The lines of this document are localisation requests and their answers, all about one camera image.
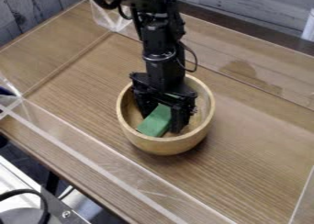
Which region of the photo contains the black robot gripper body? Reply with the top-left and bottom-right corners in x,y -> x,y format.
129,51 -> 198,116

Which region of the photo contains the black cable lower left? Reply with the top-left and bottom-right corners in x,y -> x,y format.
0,188 -> 52,224

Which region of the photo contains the brown wooden bowl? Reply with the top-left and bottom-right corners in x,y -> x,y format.
115,75 -> 216,155

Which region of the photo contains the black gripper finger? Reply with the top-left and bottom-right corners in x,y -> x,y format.
133,90 -> 157,118
171,105 -> 188,134

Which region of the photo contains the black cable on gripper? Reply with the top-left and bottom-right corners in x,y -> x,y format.
175,40 -> 199,73

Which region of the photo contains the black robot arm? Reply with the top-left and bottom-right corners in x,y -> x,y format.
92,0 -> 198,133

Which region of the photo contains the grey metal bracket with screw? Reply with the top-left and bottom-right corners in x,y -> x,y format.
45,193 -> 91,224

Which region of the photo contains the white post at right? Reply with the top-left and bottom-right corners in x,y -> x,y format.
302,8 -> 314,41

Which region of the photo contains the black table leg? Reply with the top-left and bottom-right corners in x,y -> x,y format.
45,172 -> 60,195

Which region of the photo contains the green rectangular block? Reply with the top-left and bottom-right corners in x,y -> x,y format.
136,103 -> 171,138

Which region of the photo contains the clear acrylic table barrier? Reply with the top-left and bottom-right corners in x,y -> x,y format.
0,2 -> 314,224

